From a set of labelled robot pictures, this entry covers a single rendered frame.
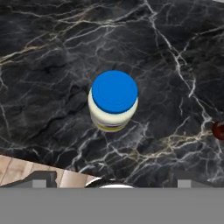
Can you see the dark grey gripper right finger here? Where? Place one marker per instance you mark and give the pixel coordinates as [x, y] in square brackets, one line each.
[186, 178]

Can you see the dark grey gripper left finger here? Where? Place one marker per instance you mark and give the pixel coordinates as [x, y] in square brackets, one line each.
[40, 178]

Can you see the dark red condiment bottle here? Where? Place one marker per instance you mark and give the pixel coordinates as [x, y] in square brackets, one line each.
[218, 130]

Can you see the blue-lidded mayonnaise jar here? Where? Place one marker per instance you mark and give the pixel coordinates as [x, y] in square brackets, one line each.
[113, 99]

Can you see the round white and black object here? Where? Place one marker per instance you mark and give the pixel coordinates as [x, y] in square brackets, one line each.
[109, 183]

